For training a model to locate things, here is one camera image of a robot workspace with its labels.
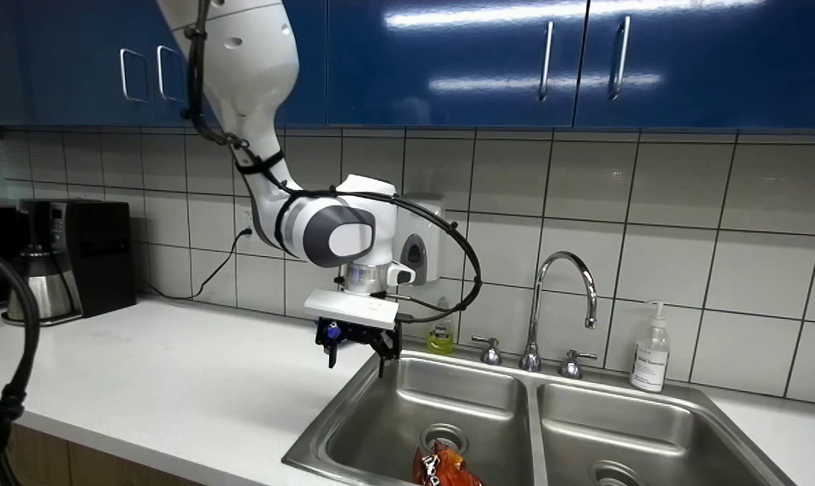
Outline steel coffee carafe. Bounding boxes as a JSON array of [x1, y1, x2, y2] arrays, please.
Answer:
[[4, 249, 83, 323]]

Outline clear pump soap bottle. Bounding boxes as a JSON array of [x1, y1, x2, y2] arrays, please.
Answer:
[[629, 299, 676, 393]]

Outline chrome gooseneck faucet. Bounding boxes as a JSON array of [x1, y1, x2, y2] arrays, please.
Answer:
[[518, 249, 603, 375]]

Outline red Doritos chip packet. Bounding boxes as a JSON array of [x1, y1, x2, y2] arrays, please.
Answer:
[[411, 438, 490, 486]]

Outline blue cabinet door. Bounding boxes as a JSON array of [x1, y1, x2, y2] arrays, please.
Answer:
[[0, 0, 154, 130], [572, 0, 815, 134], [282, 0, 592, 134], [148, 0, 337, 130]]

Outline black coffee maker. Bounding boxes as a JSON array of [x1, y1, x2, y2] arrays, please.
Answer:
[[0, 197, 141, 320]]

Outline stainless steel double sink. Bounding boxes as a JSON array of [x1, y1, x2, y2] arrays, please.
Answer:
[[282, 335, 796, 486]]

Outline white wall soap dispenser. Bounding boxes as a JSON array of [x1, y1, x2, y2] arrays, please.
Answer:
[[395, 197, 448, 288]]

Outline wooden base cabinet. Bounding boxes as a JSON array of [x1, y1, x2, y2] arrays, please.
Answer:
[[0, 424, 209, 486]]

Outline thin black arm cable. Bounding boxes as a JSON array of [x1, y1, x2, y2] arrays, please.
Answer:
[[181, 0, 487, 326]]

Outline chrome faucet handle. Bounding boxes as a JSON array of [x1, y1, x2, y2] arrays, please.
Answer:
[[471, 335, 507, 366], [554, 344, 600, 380]]

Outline silver cabinet handle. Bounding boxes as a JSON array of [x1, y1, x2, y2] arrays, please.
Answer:
[[154, 43, 190, 104], [607, 14, 638, 103], [117, 43, 146, 104], [535, 16, 560, 104]]

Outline black power cord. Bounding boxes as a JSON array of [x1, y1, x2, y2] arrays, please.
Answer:
[[141, 226, 256, 304]]

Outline white wall outlet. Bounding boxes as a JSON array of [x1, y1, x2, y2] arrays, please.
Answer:
[[236, 204, 260, 250]]

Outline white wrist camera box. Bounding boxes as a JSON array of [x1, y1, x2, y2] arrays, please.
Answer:
[[302, 285, 403, 331]]

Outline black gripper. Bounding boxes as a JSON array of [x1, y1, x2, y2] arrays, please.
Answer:
[[313, 315, 406, 380]]

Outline thick black robot hose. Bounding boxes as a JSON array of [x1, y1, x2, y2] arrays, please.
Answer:
[[0, 239, 44, 486]]

